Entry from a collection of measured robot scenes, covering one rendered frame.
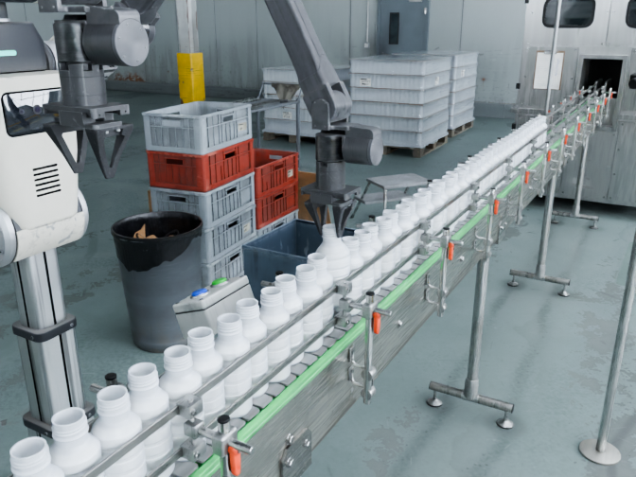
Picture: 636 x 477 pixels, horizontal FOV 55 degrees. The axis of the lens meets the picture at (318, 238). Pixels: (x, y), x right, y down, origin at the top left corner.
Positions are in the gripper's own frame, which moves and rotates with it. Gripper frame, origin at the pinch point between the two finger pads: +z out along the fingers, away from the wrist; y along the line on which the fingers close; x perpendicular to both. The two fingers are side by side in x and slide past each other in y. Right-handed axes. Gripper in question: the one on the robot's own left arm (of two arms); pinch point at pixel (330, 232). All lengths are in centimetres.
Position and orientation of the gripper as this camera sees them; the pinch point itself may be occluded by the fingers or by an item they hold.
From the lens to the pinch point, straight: 121.9
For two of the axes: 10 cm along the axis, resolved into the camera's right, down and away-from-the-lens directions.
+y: -8.7, -1.5, 4.7
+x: -5.0, 2.8, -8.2
